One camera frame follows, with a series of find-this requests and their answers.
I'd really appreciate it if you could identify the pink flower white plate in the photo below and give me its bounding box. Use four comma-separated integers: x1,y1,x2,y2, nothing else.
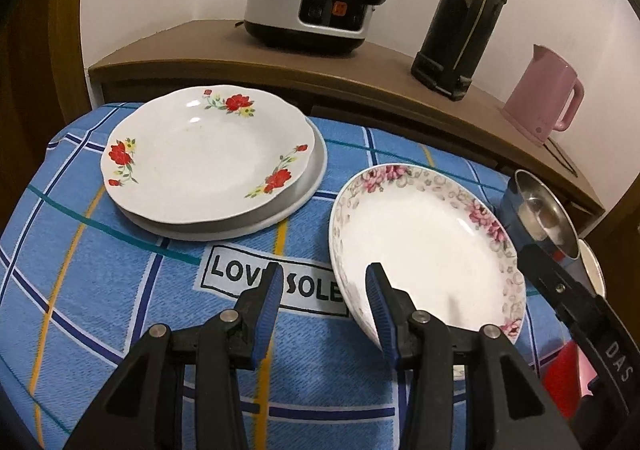
328,163,527,381

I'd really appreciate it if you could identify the red bowl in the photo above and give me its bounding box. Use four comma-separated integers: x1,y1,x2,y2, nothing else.
540,342,601,421

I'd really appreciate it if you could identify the plain white plate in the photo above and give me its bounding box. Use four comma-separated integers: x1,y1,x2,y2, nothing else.
117,117,328,242

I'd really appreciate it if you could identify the red flower white plate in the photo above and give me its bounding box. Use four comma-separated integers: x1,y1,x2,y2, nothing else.
100,85,315,227

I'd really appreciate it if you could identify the black kettle cable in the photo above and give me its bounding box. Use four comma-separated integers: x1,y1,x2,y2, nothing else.
542,135,578,176

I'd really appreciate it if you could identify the brown wooden panel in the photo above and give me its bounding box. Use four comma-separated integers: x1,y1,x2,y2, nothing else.
30,0,101,131

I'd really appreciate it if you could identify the pink electric kettle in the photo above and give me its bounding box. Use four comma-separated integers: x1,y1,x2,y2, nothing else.
501,44,586,147

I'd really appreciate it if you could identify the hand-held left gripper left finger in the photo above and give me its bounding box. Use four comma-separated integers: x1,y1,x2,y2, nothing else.
62,263,286,450

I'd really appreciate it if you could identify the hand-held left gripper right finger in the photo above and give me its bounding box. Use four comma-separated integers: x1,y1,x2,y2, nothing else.
365,263,568,450

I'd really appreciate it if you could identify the white enamel bowl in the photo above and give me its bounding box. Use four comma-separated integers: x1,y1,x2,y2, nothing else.
577,237,608,298

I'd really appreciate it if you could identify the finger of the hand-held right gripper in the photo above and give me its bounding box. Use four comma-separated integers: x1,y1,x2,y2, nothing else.
517,243,608,331

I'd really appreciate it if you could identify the brown wooden cabinet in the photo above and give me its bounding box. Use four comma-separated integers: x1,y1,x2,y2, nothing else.
87,19,606,241

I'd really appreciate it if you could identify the blue checked blanket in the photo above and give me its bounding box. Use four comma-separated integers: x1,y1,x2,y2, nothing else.
0,103,601,450

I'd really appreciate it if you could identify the black thermos flask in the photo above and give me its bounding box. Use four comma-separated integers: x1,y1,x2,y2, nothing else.
411,0,515,102

